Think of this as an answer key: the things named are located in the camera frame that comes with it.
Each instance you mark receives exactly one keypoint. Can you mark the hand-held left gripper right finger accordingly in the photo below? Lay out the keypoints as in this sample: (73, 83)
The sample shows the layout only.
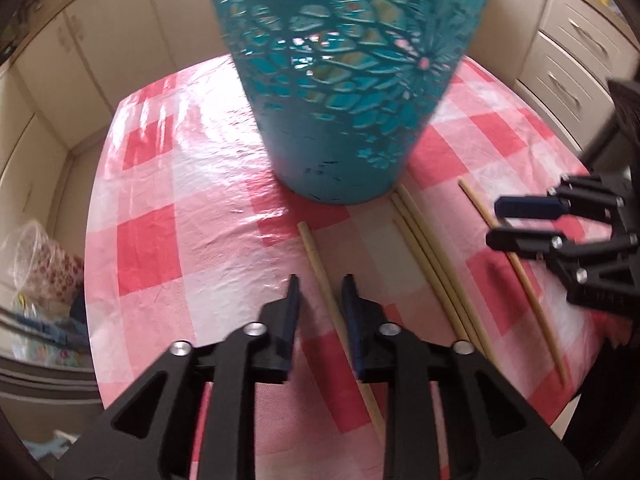
(352, 330)

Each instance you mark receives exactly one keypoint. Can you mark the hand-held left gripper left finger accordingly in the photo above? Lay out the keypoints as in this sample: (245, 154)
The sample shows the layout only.
(289, 335)

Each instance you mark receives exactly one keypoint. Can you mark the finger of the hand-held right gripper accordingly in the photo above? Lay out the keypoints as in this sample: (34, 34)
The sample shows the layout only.
(520, 244)
(530, 207)

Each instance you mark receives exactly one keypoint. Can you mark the blue perforated plastic basket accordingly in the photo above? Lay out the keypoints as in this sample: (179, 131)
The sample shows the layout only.
(325, 150)

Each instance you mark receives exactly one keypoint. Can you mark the white drawer cabinets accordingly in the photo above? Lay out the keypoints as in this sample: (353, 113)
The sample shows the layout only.
(560, 60)

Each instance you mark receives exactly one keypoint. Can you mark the red checked plastic tablecloth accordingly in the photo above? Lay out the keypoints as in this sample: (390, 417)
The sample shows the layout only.
(150, 250)

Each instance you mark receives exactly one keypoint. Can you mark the clear floral plastic bin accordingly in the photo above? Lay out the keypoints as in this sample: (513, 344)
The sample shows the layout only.
(45, 260)

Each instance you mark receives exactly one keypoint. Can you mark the white base cabinets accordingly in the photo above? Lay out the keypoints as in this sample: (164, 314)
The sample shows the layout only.
(75, 60)

